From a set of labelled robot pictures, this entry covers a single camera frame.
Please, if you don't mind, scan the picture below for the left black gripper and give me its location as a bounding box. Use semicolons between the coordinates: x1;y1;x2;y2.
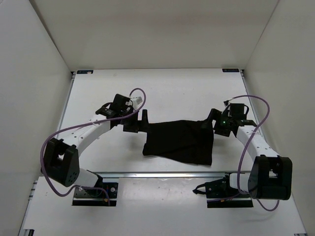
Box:
122;108;152;132

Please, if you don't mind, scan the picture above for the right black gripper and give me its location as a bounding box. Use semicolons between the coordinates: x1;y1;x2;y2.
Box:
201;109;233;137

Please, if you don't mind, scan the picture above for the black skirt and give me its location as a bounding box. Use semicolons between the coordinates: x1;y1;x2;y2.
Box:
142;120;214;166

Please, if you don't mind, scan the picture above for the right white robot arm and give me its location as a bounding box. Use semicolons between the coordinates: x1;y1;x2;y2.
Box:
202;102;292;200

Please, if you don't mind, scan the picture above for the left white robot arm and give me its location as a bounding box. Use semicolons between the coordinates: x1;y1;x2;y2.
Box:
42;94;148;196

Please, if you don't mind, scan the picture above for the right blue label sticker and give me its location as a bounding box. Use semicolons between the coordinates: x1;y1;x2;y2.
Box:
222;68;239;73

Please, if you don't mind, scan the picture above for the blue label sticker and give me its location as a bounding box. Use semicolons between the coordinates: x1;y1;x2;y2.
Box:
76;70;94;74
222;68;239;73

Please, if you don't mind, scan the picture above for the left blue label sticker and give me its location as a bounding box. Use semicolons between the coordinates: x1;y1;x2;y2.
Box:
76;70;94;74

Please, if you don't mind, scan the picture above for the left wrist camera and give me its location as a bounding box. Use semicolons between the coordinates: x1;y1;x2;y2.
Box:
129;96;143;109

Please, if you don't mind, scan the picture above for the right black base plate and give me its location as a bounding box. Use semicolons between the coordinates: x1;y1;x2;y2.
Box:
192;176;254;208

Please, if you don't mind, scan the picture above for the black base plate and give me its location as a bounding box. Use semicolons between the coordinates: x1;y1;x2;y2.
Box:
72;180;119;207
192;176;254;208

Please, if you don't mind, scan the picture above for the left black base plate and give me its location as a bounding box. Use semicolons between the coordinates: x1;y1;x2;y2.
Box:
72;180;119;207

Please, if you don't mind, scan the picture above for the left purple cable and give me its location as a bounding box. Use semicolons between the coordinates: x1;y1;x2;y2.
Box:
40;88;148;197

